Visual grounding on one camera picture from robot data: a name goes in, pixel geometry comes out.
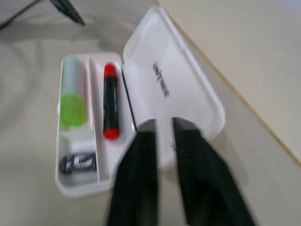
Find black marker with red caps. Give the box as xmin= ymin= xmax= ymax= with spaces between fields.
xmin=103 ymin=62 xmax=121 ymax=140

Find black eraser with white print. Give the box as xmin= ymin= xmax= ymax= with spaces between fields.
xmin=59 ymin=152 xmax=98 ymax=175

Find green and white glue stick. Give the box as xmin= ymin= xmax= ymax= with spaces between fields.
xmin=57 ymin=55 xmax=91 ymax=131

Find white plastic pencil case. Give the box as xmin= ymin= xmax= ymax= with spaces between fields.
xmin=54 ymin=5 xmax=227 ymax=196

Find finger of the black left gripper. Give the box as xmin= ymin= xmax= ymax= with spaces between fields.
xmin=50 ymin=0 xmax=86 ymax=26
xmin=0 ymin=0 xmax=40 ymax=30

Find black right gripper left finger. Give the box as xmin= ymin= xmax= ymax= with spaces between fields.
xmin=107 ymin=119 xmax=159 ymax=226

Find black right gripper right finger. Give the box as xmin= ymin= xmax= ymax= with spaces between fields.
xmin=173 ymin=117 xmax=257 ymax=226

